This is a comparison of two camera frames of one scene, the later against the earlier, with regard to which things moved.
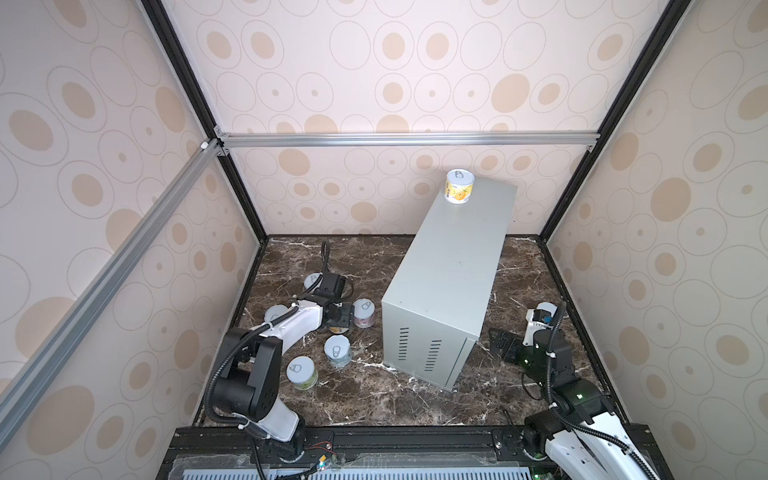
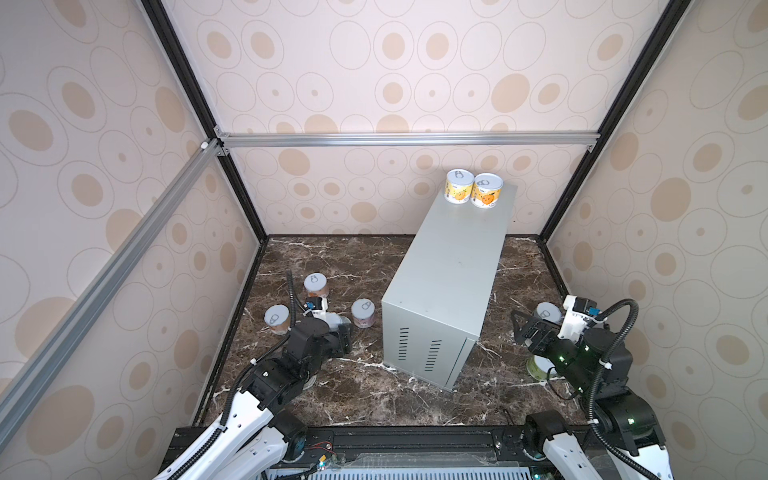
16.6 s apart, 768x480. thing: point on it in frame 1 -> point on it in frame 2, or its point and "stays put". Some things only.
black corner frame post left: [202, 102] stays put
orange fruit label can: [274, 311] stays put
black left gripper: [347, 312] -> [341, 338]
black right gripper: [506, 337] -> [550, 334]
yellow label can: [458, 186] stays put
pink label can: [364, 312] stays put
